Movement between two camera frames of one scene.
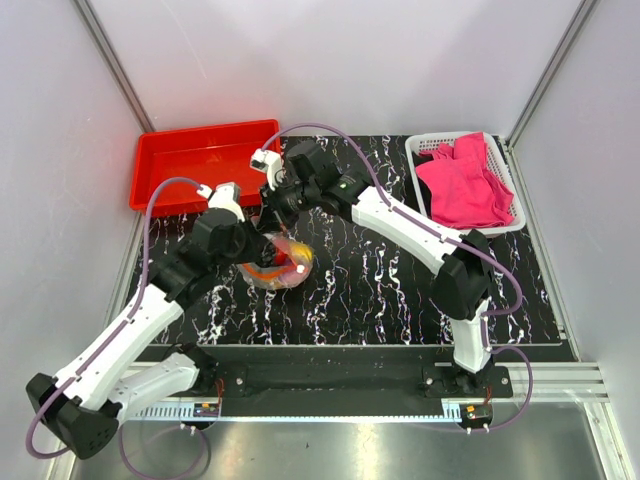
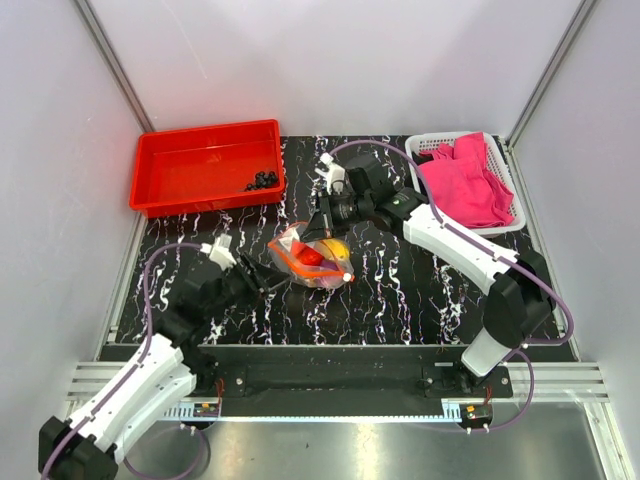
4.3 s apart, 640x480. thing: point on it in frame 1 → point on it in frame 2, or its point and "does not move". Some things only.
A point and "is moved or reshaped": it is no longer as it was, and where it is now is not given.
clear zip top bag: (285, 264) is moved or reshaped
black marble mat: (362, 288) does not move
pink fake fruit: (295, 276) → (328, 282)
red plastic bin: (210, 155) does not move
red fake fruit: (279, 258) → (308, 255)
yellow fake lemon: (302, 252) → (336, 249)
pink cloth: (464, 195) does not move
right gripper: (275, 219) → (322, 222)
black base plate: (345, 381) does not move
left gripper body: (250, 250) → (239, 285)
